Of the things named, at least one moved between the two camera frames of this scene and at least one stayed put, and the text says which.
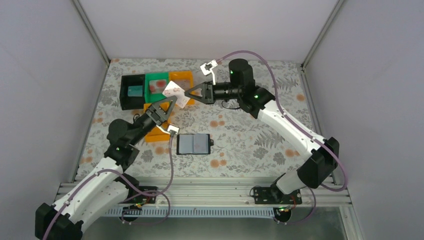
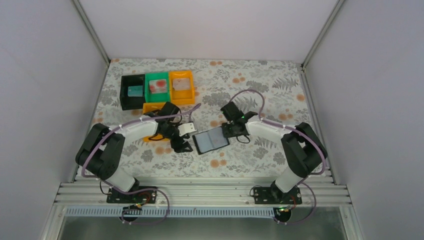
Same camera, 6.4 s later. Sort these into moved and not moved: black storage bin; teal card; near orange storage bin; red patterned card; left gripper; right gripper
Moved: left gripper; right gripper
Not moved: near orange storage bin; teal card; red patterned card; black storage bin
